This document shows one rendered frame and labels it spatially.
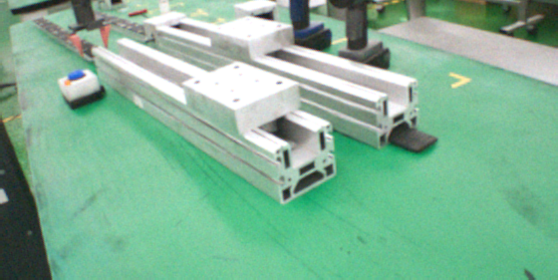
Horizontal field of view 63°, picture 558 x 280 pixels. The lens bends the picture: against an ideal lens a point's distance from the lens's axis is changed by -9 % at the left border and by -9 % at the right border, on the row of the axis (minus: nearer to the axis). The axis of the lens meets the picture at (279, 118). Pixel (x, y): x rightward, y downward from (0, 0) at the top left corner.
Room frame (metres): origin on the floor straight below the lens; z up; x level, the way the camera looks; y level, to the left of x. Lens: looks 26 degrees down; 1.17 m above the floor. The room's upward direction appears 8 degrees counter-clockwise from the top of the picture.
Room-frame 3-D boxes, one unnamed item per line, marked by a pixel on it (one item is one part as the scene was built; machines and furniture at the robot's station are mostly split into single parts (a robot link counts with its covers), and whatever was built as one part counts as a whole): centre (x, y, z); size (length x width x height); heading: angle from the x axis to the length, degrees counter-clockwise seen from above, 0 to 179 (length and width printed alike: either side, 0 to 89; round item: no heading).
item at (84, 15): (1.40, 0.52, 0.92); 0.10 x 0.07 x 0.07; 124
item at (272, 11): (1.36, 0.03, 0.83); 0.11 x 0.10 x 0.10; 114
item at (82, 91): (1.07, 0.45, 0.81); 0.10 x 0.08 x 0.06; 124
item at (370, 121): (1.01, 0.04, 0.82); 0.80 x 0.10 x 0.09; 34
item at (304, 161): (0.91, 0.20, 0.82); 0.80 x 0.10 x 0.09; 34
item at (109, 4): (2.24, 0.70, 0.83); 0.11 x 0.10 x 0.10; 127
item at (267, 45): (1.01, 0.04, 0.87); 0.16 x 0.11 x 0.07; 34
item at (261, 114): (0.70, 0.06, 0.87); 0.16 x 0.11 x 0.07; 34
